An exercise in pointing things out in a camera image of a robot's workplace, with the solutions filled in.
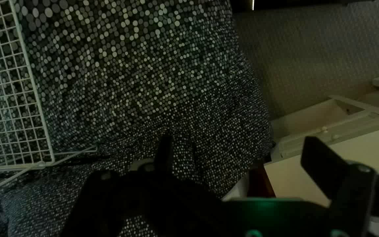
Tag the black white dotted bedspread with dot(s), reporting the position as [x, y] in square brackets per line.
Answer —
[154, 79]

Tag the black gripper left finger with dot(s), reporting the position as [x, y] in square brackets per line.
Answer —
[164, 153]

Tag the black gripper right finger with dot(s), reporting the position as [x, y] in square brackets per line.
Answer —
[325, 162]

